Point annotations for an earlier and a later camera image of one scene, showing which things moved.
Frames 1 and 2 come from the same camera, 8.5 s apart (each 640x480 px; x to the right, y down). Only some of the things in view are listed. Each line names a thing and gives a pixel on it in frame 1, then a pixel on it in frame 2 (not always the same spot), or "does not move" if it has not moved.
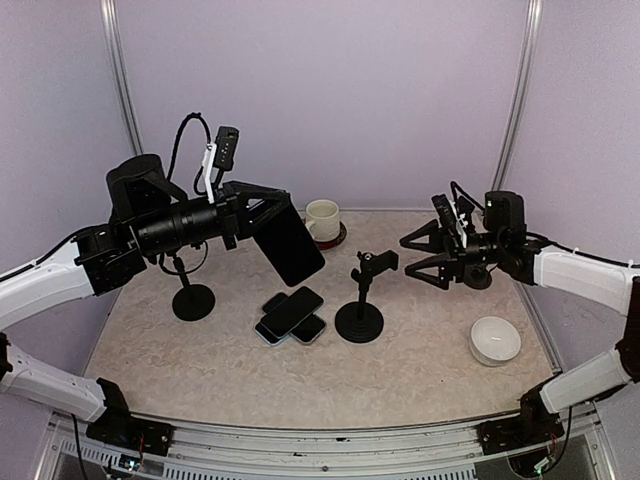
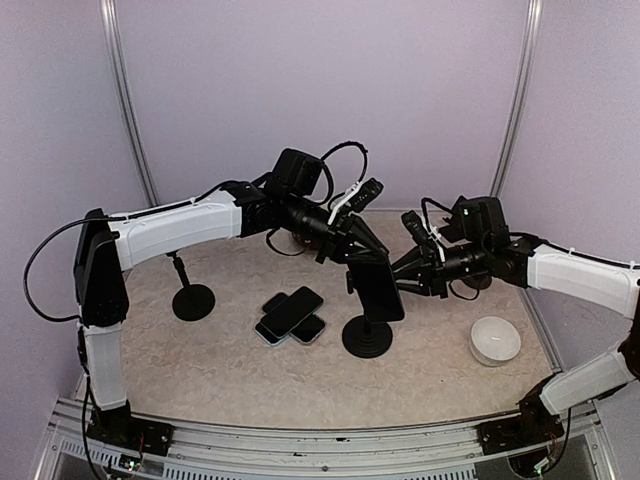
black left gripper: x=231 y=206 -> x=340 y=240
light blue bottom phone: x=270 y=338 does not move
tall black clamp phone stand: x=361 y=322 -> x=361 y=337
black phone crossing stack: x=291 y=311 does not move
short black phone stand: x=192 y=302 does not move
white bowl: x=493 y=340 does not move
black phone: x=290 y=246 -> x=377 y=286
